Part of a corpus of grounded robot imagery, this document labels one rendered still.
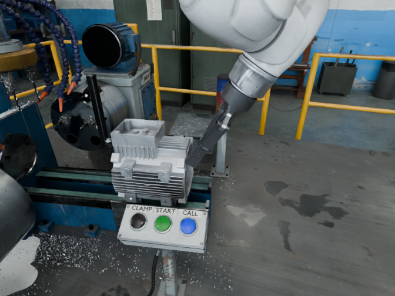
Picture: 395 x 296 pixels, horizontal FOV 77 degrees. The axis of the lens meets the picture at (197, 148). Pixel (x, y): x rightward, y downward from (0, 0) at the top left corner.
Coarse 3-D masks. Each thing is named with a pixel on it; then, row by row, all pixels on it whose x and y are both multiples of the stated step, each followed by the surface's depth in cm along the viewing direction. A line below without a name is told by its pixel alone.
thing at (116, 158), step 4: (192, 140) 74; (112, 156) 66; (116, 156) 66; (120, 156) 67; (112, 160) 66; (116, 160) 66; (120, 160) 67; (176, 160) 64; (180, 160) 64; (184, 160) 64; (176, 164) 64; (180, 164) 64; (184, 164) 64; (180, 168) 64; (184, 168) 64; (120, 196) 72; (124, 196) 72; (180, 200) 70; (184, 200) 70
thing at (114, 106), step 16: (64, 96) 90; (80, 96) 89; (112, 96) 99; (64, 112) 93; (80, 112) 92; (112, 112) 95; (64, 128) 97; (80, 128) 86; (112, 128) 95; (80, 144) 100; (96, 144) 98
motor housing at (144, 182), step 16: (160, 144) 68; (176, 144) 67; (192, 144) 75; (144, 160) 67; (160, 160) 66; (112, 176) 67; (144, 176) 65; (176, 176) 64; (192, 176) 80; (144, 192) 68; (160, 192) 67; (176, 192) 66
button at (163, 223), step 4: (160, 216) 49; (164, 216) 49; (156, 220) 48; (160, 220) 48; (164, 220) 48; (168, 220) 48; (156, 224) 48; (160, 224) 48; (164, 224) 48; (168, 224) 48; (156, 228) 47; (160, 228) 47; (164, 228) 47; (168, 228) 48
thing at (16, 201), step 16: (0, 176) 52; (0, 192) 51; (16, 192) 53; (0, 208) 50; (16, 208) 53; (32, 208) 57; (0, 224) 49; (16, 224) 53; (32, 224) 59; (0, 240) 49; (16, 240) 55; (0, 256) 50
